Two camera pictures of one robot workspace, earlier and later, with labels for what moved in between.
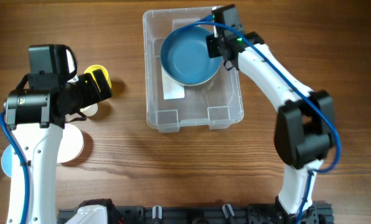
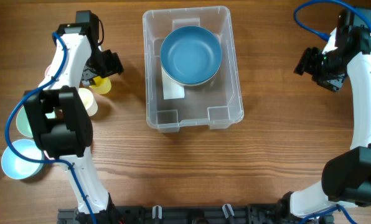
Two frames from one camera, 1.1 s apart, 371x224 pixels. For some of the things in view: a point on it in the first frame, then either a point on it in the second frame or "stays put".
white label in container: x=171 y=88 stays put
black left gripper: x=96 y=88 -> x=90 y=73
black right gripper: x=214 y=45 -> x=330 y=81
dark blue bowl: x=185 y=55 stays put
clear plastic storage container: x=216 y=102 stays put
